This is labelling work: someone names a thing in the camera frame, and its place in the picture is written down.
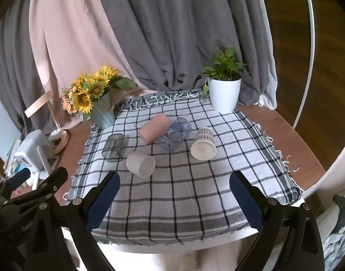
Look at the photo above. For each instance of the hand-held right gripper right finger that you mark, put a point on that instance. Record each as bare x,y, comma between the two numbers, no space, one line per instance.
246,203

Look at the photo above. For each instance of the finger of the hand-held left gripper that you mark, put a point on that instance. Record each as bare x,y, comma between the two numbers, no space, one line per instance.
20,177
55,179

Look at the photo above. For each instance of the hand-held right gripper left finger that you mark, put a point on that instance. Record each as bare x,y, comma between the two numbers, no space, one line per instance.
104,200

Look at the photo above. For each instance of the white cup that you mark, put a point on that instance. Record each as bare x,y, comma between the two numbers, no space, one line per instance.
138,163

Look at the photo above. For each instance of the striped paper cup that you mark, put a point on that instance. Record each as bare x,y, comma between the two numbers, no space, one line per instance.
203,150

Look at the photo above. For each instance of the pink cup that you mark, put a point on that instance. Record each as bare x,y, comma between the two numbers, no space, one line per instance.
154,128

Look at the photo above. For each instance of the blue floral glass cup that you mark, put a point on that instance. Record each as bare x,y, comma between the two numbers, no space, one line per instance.
175,135

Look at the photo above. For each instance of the grey glass cup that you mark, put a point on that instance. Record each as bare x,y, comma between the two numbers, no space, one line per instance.
114,146

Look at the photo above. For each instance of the white boxy device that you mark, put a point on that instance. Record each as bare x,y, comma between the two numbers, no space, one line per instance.
31,146

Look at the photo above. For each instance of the checked tablecloth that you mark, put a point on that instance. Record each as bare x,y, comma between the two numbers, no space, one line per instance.
175,203

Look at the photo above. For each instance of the wooden desk lamp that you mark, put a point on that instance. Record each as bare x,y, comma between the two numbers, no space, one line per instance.
38,104

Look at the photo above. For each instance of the blue-green ribbed vase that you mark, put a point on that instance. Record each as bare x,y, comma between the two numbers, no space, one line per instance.
103,115

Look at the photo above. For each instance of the sunflower bouquet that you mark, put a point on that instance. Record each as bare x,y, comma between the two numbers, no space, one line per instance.
87,93

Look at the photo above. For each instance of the white curved furniture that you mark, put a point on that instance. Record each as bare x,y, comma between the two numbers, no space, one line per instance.
337,175

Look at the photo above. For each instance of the grey patterned cloth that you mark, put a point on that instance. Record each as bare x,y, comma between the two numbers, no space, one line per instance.
337,245

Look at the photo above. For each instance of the grey curtain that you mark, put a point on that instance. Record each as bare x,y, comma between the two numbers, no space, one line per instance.
175,34
11,76

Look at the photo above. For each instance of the white plant pot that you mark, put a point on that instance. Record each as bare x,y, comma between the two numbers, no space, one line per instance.
224,97

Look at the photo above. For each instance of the green potted plant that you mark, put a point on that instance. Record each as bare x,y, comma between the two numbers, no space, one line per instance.
226,67

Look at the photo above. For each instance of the pink curtain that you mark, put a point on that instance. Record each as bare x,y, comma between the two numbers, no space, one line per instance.
76,34

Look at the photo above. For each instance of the white hoop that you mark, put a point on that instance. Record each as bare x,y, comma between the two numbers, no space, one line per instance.
311,34

